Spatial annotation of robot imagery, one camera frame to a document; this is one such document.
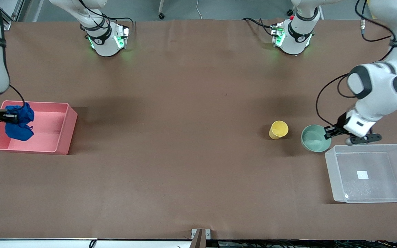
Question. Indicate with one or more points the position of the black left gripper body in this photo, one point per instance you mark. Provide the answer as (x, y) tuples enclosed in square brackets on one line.
[(339, 126)]

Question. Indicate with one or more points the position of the blue cloth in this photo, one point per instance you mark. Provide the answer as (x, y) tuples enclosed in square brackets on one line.
[(21, 131)]

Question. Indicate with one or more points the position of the pale green bowl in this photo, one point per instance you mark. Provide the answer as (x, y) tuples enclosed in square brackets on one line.
[(314, 139)]

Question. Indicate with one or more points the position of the yellow plastic cup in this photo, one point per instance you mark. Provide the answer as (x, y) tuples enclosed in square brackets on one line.
[(278, 130)]

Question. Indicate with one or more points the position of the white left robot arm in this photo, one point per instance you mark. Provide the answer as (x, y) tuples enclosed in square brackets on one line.
[(377, 89)]

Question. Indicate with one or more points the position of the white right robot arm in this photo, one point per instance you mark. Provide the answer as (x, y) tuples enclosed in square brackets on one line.
[(105, 44)]

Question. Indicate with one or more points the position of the clear plastic box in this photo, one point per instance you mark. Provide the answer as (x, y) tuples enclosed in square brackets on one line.
[(374, 158)]

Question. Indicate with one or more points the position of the pink plastic bin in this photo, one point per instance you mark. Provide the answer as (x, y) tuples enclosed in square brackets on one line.
[(53, 127)]

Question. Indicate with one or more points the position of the white square label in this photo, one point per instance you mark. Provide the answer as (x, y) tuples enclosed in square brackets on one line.
[(362, 175)]

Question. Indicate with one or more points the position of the white stand leg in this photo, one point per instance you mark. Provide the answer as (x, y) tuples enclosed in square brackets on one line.
[(161, 5)]

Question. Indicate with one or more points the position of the aluminium frame profile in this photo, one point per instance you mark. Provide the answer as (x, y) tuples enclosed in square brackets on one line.
[(16, 10)]

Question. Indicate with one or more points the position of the metal table edge bracket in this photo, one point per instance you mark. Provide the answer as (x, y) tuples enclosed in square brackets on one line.
[(198, 239)]

